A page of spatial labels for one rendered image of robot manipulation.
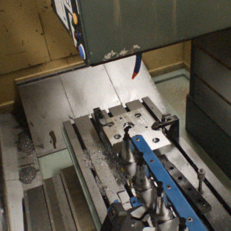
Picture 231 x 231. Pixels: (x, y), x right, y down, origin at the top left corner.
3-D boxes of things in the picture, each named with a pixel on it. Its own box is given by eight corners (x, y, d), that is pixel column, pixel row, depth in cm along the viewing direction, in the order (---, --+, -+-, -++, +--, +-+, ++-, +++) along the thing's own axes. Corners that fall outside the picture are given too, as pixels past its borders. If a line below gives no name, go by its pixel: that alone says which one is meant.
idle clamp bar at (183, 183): (199, 222, 113) (200, 211, 109) (161, 175, 133) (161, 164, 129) (210, 216, 114) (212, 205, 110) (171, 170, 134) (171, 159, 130)
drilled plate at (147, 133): (121, 169, 132) (120, 160, 129) (100, 129, 154) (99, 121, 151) (170, 151, 137) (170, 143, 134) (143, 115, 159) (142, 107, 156)
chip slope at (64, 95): (42, 177, 177) (29, 143, 161) (27, 113, 228) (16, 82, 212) (183, 130, 195) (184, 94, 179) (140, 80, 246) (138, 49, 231)
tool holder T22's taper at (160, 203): (171, 214, 79) (171, 198, 75) (153, 218, 79) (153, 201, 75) (167, 200, 83) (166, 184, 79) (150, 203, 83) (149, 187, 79)
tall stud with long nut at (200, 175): (198, 195, 122) (200, 173, 114) (194, 190, 124) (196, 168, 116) (204, 193, 123) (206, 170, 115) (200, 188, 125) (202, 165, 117)
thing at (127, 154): (136, 158, 97) (136, 141, 93) (122, 161, 96) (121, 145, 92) (133, 148, 100) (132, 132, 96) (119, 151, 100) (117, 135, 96)
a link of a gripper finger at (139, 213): (156, 207, 91) (131, 226, 88) (155, 195, 88) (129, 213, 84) (163, 214, 89) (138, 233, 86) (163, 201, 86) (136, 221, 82)
